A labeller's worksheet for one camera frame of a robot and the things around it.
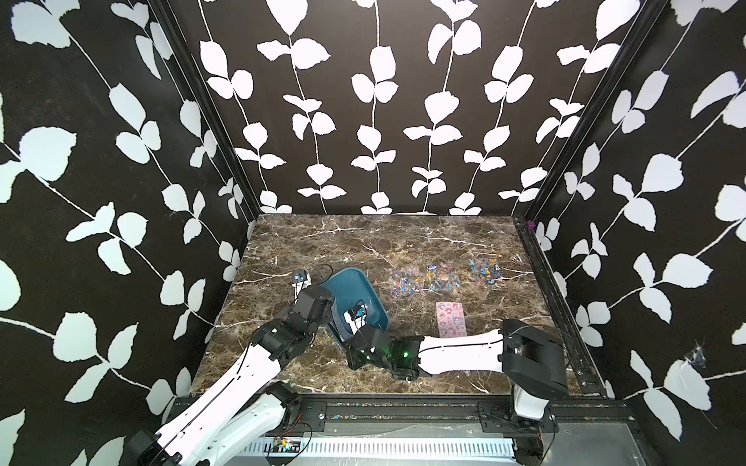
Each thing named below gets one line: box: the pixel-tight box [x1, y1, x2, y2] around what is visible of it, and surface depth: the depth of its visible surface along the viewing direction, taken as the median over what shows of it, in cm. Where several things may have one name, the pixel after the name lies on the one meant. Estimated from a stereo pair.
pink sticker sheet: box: [435, 301, 468, 338], surface depth 95 cm
